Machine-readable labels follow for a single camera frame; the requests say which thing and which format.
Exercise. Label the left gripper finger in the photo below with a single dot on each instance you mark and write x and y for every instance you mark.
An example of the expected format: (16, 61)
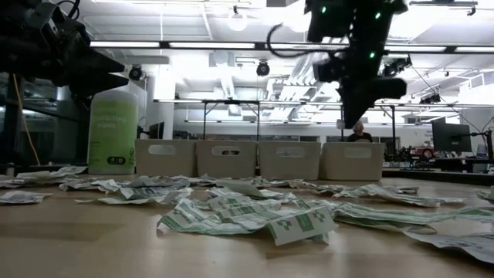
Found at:
(102, 83)
(108, 63)

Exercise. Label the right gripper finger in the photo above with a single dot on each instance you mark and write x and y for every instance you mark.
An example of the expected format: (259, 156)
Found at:
(368, 108)
(352, 110)

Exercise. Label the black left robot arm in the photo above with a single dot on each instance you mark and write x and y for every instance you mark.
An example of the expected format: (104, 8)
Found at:
(15, 40)

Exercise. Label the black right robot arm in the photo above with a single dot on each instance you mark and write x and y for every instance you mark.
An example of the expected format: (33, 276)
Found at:
(347, 15)

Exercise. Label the person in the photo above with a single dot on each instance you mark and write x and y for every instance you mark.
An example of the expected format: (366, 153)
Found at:
(359, 135)

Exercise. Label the black ceiling spotlight cluster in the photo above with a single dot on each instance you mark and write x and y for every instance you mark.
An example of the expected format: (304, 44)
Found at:
(399, 65)
(430, 99)

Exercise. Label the green wipes canister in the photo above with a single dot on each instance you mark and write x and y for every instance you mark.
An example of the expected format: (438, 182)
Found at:
(112, 131)

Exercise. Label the grey plastic bin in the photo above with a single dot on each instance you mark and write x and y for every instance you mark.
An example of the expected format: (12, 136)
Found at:
(289, 168)
(166, 162)
(227, 166)
(351, 168)

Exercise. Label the black overhead light bar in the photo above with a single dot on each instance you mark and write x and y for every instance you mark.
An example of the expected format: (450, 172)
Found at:
(164, 44)

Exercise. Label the small dark monitor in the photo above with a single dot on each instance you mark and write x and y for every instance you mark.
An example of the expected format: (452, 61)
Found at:
(156, 130)

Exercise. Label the black computer monitor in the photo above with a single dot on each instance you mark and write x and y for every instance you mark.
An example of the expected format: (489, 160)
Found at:
(451, 137)

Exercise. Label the dark background desk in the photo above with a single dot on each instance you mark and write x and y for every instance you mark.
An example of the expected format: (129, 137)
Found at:
(444, 164)

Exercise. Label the white printed packet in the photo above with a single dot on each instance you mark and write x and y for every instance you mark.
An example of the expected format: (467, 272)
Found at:
(463, 245)
(50, 173)
(9, 181)

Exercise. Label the white packet red label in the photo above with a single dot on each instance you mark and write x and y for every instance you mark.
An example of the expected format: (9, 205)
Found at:
(85, 201)

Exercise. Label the round ceiling lamp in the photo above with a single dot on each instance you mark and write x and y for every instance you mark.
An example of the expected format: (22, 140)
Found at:
(237, 21)

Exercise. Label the black ceiling-hung camera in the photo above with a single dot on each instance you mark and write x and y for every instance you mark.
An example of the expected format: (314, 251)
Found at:
(135, 72)
(263, 68)

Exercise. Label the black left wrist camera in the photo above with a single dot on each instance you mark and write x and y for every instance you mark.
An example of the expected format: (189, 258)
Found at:
(42, 18)

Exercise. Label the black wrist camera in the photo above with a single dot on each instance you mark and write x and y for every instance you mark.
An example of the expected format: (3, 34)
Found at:
(42, 18)
(327, 70)

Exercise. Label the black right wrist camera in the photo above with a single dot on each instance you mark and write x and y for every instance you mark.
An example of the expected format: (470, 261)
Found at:
(327, 70)

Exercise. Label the silver ventilation duct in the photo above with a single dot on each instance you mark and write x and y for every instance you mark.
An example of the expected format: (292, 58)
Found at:
(305, 73)

